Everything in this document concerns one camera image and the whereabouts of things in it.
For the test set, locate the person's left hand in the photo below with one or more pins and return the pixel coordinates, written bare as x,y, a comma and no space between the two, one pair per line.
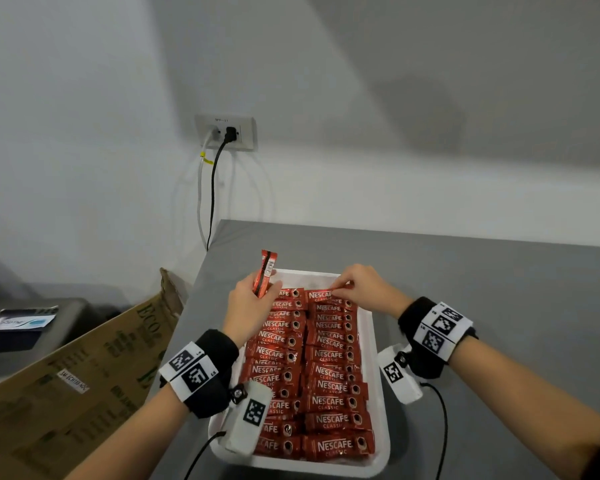
247,309

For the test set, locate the person's right hand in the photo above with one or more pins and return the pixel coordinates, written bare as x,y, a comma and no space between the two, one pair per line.
370,289

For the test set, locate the bunch of Nescafe sachets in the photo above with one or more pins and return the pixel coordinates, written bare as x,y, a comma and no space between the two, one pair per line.
265,269

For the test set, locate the white plastic tray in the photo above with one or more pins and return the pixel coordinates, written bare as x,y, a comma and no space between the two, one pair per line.
375,344

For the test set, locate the pile of red Nescafe sachets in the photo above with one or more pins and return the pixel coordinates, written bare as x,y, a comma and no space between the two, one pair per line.
330,384

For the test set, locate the person's right forearm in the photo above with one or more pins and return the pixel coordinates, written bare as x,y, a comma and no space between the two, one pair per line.
535,409

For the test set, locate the person's left forearm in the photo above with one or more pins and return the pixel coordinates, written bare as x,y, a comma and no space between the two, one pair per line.
130,439

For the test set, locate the black right wristband with markers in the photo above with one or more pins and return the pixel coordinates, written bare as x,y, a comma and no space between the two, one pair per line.
410,314

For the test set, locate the black wristband with markers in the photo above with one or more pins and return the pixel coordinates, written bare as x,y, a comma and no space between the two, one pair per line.
410,314
207,394

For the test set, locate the black left wristband with markers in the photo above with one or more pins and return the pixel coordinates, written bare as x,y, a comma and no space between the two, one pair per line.
207,394

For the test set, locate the black power plug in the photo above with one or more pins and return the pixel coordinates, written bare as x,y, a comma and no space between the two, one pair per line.
230,134

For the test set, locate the brown cardboard box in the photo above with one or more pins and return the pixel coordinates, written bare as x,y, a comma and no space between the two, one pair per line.
55,409

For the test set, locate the flat black device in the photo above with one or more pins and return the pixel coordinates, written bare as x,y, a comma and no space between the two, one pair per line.
30,311

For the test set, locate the dark grey printer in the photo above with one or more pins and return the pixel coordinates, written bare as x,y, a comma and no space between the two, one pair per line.
30,349

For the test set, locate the white and blue packet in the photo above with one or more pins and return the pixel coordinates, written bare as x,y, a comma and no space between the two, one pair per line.
20,322

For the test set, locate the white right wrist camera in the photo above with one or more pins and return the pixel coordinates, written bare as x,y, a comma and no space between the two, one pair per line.
405,384

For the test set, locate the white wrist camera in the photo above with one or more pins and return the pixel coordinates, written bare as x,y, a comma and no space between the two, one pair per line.
405,384
240,429

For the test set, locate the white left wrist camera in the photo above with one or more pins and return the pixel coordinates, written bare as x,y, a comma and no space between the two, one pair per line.
240,429

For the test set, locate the grey wall socket plate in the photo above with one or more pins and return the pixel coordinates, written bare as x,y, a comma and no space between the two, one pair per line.
247,132

